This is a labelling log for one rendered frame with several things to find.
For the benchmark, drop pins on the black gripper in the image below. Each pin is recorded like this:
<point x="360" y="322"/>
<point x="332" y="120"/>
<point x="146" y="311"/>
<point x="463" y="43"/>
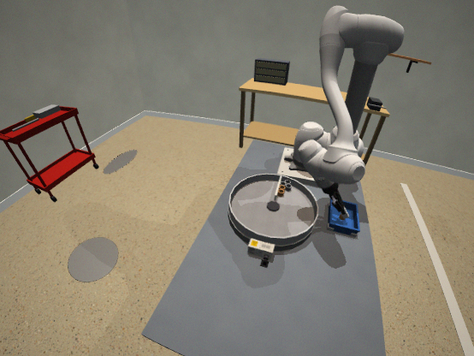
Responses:
<point x="333" y="193"/>

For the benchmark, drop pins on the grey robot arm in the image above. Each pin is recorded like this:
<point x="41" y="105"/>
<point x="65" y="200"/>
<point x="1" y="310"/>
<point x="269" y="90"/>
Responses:
<point x="371" y="37"/>

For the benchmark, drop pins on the blue open tray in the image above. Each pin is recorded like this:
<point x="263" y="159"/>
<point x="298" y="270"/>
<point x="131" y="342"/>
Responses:
<point x="352" y="223"/>

